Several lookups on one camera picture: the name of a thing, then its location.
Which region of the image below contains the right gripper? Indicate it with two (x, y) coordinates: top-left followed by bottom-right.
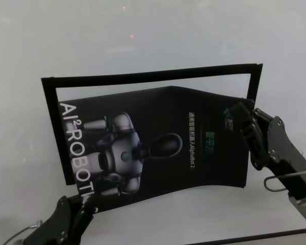
(227, 100), (306, 202)

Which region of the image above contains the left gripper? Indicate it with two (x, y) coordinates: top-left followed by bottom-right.
(22, 195), (100, 245)

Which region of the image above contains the black robot poster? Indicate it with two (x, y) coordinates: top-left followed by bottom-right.
(59, 85), (256, 213)

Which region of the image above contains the thin wire loop cable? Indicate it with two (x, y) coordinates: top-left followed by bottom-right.
(4, 219), (43, 245)
(264, 167), (306, 192)

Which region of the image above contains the black tape frame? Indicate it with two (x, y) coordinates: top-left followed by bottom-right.
(40, 62), (264, 186)

